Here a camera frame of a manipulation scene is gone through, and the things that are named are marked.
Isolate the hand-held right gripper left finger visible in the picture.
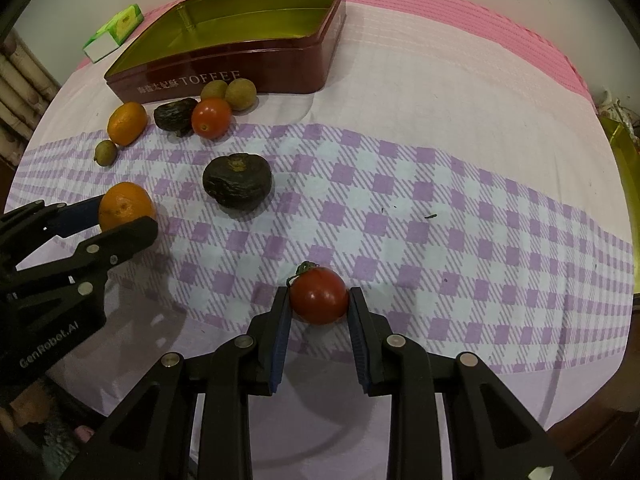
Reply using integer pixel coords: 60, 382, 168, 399
60, 285, 293, 480

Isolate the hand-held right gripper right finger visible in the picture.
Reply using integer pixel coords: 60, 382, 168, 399
348, 286, 581, 480

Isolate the small dark wrinkled fruit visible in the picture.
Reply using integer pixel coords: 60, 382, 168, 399
152, 97, 199, 137

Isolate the round tangerine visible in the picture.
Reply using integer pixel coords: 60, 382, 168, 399
98, 181, 157, 233

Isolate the green tissue box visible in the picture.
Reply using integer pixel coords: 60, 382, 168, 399
81, 4, 145, 64

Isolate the small green longan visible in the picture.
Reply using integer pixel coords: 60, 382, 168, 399
94, 140, 118, 166

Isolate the pink purple checked tablecloth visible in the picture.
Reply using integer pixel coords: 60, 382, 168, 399
2, 0, 636, 431

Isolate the dark red tin box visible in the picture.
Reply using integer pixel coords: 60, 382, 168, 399
103, 0, 347, 106

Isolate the large dark wrinkled fruit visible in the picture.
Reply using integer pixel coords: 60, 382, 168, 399
202, 153, 273, 210

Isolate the gold box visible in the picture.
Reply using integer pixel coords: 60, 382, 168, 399
600, 115, 640, 296

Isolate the dark red tomato with stem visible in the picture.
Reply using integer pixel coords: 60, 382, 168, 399
287, 261, 349, 326

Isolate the bright red tomato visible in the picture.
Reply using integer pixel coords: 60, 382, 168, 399
191, 98, 233, 140

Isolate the white crumpled object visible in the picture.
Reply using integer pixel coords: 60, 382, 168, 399
601, 89, 628, 122

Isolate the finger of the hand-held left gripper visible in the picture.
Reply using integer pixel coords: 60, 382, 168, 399
7, 216, 159, 302
0, 196, 108, 271

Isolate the oval tangerine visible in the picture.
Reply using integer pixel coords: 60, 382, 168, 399
107, 101, 149, 147

